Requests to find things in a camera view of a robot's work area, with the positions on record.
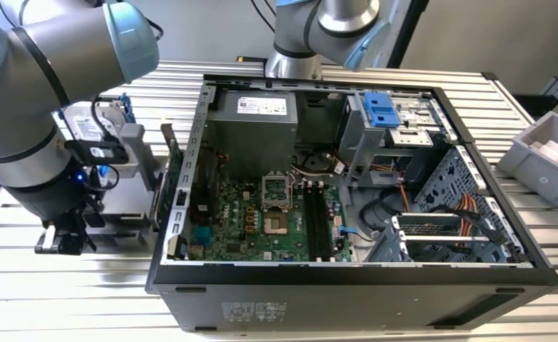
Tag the black post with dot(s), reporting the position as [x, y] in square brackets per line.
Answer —
[417, 21]

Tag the round black speaker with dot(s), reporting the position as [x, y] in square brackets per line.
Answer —
[318, 163]

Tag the tall silver disk bay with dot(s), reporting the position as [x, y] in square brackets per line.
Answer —
[360, 149]

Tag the green motherboard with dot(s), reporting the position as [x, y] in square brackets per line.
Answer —
[241, 231]

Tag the black RAM slot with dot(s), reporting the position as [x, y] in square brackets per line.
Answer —
[328, 221]
[317, 221]
[322, 221]
[312, 221]

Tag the white block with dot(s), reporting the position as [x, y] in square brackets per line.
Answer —
[552, 149]

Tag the black grey camera box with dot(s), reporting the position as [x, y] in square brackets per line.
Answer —
[82, 153]

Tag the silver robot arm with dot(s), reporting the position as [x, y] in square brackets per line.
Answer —
[31, 71]

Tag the CPU socket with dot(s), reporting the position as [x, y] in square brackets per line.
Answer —
[277, 223]

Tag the black PC case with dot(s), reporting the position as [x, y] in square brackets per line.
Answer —
[308, 303]

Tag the grey parts rack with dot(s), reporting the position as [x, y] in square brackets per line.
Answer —
[135, 135]

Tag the grey power supply unit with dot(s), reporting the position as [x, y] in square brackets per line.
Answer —
[256, 142]

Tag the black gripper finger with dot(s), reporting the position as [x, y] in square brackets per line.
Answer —
[46, 246]
[71, 244]

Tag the low grey disk bay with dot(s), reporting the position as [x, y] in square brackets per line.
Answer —
[445, 238]

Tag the green graphics card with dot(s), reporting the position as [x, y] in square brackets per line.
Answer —
[174, 167]

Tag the blue plastic drive latch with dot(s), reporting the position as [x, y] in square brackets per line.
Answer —
[376, 110]

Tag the grey open storage bin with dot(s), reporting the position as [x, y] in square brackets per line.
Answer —
[536, 178]

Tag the small black yellow connector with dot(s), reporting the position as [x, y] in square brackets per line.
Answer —
[248, 59]

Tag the thin metal locking lever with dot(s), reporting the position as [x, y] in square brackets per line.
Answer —
[292, 192]

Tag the hard disk in blue carrier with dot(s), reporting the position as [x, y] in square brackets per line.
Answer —
[83, 125]

